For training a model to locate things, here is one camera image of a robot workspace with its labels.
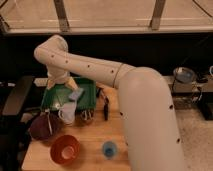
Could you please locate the metal bowl in background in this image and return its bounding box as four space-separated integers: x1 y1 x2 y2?
173 67 196 84

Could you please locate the orange plastic bowl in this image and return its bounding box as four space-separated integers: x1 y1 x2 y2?
50 135 80 165

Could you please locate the black chair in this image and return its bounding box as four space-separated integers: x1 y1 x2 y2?
0 76 34 171

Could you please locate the blue sponge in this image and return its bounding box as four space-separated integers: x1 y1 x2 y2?
68 88 84 101

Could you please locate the blue plastic cup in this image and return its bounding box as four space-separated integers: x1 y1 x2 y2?
102 141 118 159

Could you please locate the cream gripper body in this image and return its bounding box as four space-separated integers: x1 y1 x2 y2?
47 76 78 90

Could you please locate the silver fork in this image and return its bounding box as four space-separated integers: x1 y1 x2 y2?
45 109 53 135

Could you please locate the small metal cup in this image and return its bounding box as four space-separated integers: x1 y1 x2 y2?
80 110 94 124

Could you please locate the green plastic tray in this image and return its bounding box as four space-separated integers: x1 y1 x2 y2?
41 77 96 111

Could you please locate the dark purple bowl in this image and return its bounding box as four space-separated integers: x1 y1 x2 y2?
29 114 62 141

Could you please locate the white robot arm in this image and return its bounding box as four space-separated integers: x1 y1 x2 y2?
34 35 186 171

